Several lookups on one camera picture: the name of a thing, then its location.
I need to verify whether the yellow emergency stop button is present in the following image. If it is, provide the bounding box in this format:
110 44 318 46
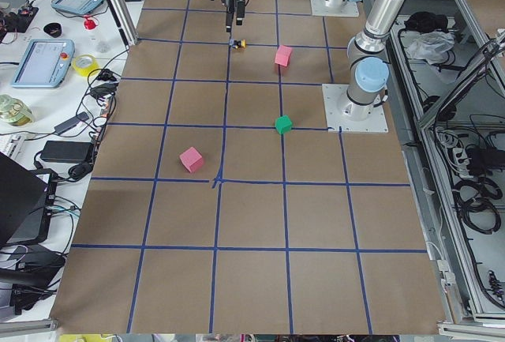
229 39 247 50

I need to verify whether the pink foam cube far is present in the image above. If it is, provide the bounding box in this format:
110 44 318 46
275 45 293 67

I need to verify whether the pink foam cube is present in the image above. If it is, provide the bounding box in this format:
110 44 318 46
275 45 293 67
179 147 204 173

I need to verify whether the green foam cube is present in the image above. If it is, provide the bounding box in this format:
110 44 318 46
275 115 293 135

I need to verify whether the yellow tape roll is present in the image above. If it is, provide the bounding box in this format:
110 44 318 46
71 54 100 77

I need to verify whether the black bowl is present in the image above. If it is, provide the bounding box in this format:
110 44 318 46
43 22 62 38

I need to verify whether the blue teach pendant near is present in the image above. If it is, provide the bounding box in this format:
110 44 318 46
11 39 75 88

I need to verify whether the white crumpled cloth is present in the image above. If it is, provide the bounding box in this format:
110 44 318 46
406 31 455 65

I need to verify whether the black power adapter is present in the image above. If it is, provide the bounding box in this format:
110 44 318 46
40 141 92 163

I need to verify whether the glass jar with lid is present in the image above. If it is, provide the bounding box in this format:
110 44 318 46
0 94 34 126

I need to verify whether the black laptop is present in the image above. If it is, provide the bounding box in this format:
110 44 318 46
1 154 57 247

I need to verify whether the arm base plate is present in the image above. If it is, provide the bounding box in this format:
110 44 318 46
322 84 388 133
310 0 359 17

